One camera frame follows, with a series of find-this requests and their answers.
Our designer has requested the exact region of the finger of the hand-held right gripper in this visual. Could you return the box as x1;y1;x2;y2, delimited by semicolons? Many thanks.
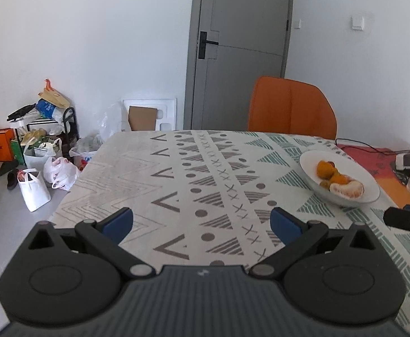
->
383;204;410;238

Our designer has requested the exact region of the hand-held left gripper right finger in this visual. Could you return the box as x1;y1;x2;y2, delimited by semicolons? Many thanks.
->
249;208;385;282

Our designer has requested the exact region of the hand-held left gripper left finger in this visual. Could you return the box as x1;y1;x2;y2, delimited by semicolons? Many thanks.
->
25;208;157;282

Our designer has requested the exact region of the peeled orange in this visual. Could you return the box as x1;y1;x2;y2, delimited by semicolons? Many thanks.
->
329;180;365;200

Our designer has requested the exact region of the white plate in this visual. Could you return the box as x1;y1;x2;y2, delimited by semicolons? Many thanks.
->
298;150;381;205

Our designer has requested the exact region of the red orange printed mat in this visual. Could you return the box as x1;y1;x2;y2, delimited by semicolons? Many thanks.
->
337;143;410;212

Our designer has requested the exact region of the white red plastic bag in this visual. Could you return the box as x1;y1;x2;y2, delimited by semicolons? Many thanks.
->
43;156;80;191

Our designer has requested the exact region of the white paper shopping bag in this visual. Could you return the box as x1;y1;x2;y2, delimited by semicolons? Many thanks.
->
17;168;52;213

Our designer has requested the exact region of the patterned tablecloth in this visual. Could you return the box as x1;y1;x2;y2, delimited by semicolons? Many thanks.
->
47;130;410;337

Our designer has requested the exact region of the clear plastic bag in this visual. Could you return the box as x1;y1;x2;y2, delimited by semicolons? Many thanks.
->
99;103;123;142

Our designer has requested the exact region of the brown cardboard piece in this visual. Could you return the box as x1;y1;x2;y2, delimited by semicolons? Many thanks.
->
128;106;158;131

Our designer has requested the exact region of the black metal rack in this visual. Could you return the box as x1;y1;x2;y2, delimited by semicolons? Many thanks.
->
13;107;76;156

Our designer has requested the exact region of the black shoe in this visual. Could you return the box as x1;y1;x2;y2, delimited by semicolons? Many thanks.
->
6;168;22;190

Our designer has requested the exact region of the orange chair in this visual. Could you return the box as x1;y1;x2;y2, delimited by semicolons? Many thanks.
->
247;76;338;140

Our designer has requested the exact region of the white foam board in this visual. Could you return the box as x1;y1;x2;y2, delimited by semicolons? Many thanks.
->
122;97;178;133

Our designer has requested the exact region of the blue white bag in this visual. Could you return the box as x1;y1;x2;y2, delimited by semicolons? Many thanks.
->
36;99;57;119

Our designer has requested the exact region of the brown paper bag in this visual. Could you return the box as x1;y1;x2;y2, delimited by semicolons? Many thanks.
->
38;79;71;110

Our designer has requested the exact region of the black folded item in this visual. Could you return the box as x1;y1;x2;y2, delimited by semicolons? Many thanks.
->
7;104;37;120

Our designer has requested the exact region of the grey door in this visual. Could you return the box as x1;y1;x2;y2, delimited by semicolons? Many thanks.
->
183;0;294;131

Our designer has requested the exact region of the black cable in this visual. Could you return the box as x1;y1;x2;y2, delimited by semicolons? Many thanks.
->
335;138;404;156

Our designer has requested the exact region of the black door handle lock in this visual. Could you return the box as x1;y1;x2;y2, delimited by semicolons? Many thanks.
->
198;31;220;60

